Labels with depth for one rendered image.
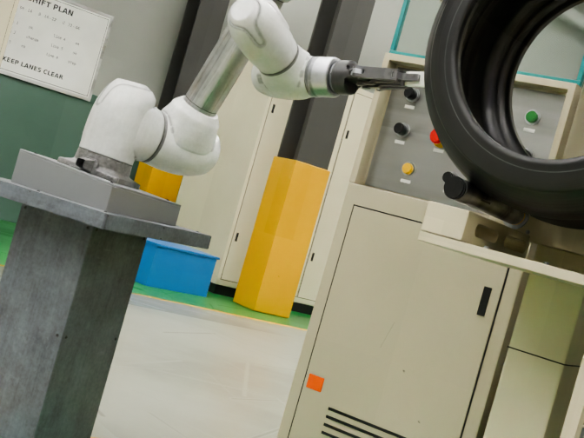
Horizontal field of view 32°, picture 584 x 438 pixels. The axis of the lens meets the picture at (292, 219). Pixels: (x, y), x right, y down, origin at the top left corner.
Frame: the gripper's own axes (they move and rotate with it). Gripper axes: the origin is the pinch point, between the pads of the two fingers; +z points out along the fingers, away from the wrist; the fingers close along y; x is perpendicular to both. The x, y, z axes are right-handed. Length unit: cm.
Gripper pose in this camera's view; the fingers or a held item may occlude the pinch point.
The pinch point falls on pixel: (421, 79)
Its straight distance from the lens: 217.2
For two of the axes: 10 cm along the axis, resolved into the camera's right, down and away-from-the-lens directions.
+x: -1.6, 9.8, -0.7
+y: 5.2, 1.5, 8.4
